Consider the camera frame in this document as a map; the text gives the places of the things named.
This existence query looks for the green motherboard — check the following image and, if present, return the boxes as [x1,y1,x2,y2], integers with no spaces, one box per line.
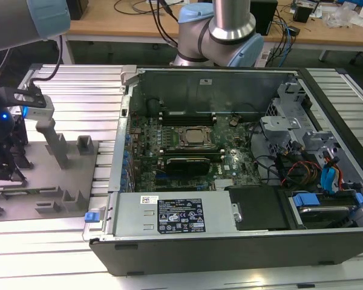
[125,111,263,193]

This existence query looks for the blue flat data cable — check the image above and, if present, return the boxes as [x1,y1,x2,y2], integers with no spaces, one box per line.
[319,150,343,192]

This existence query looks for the silver CPU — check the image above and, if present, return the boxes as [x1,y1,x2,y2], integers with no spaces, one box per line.
[184,129,208,144]

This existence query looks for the crumpled clear plastic bag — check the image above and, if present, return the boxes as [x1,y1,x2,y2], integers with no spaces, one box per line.
[322,2,362,28]

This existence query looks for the white power strip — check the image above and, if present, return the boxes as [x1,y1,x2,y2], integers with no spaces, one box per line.
[256,48,272,66]

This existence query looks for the silver black hard disk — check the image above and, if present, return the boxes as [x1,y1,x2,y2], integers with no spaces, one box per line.
[298,204,352,230]

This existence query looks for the black graphics card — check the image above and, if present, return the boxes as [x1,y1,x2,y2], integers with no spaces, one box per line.
[165,156,210,176]

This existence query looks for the black silver PC case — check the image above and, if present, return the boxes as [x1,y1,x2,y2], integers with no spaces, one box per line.
[81,65,363,277]

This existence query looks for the silver finned heatsink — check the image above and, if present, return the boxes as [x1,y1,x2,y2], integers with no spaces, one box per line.
[214,178,235,190]

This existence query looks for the grey metal drive cage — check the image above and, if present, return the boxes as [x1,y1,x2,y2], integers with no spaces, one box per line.
[260,80,363,197]

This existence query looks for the small black device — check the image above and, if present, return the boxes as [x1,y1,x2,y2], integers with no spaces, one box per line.
[292,5,315,22]

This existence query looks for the thin red black wire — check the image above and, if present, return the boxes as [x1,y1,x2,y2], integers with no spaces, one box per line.
[130,113,143,136]

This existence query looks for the black power supply label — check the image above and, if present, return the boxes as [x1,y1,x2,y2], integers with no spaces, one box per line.
[157,198,206,235]

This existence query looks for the tall black box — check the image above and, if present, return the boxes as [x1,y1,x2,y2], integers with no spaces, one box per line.
[250,0,279,36]

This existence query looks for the black camera cable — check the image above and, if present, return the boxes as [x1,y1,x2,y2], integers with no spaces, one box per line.
[28,33,64,91]

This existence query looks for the wooden desk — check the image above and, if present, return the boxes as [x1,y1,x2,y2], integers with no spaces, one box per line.
[62,0,363,61]

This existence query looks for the metal CPU socket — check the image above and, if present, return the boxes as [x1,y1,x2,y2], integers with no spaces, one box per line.
[175,125,217,149]

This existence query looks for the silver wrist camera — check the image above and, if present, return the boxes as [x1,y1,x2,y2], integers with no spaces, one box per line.
[21,95,56,121]

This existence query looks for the black desk cable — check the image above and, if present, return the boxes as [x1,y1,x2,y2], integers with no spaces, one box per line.
[114,0,158,15]

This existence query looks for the black arm base cable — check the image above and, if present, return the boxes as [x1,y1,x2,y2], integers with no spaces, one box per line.
[148,0,180,48]

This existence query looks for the black plastic shroud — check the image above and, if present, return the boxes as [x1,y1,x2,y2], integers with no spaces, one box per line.
[224,184,291,232]

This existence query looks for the black power cable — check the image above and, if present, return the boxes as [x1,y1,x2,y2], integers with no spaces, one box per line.
[253,154,281,185]

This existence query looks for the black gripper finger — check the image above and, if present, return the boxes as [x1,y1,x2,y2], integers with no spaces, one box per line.
[9,115,29,146]
[0,141,29,189]

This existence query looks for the blue plastic case latch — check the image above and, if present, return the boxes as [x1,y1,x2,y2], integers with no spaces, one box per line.
[84,211,100,225]

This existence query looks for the grey parts rack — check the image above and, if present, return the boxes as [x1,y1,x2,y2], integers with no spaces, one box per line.
[0,117,101,223]

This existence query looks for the black camera bracket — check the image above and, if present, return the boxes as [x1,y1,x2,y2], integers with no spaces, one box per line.
[0,86,48,110]

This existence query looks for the wide black case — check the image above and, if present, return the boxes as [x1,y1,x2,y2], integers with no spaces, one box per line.
[65,0,89,21]

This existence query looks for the silver power supply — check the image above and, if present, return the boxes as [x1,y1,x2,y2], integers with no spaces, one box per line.
[110,192,240,237]

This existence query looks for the blue disk carrier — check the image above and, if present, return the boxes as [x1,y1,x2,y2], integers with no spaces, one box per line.
[292,193,363,212]

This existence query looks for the red yellow power wires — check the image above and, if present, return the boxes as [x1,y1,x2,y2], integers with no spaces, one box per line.
[283,161,321,185]

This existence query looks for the blue network cable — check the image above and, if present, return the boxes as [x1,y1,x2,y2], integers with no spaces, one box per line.
[280,16,293,60]

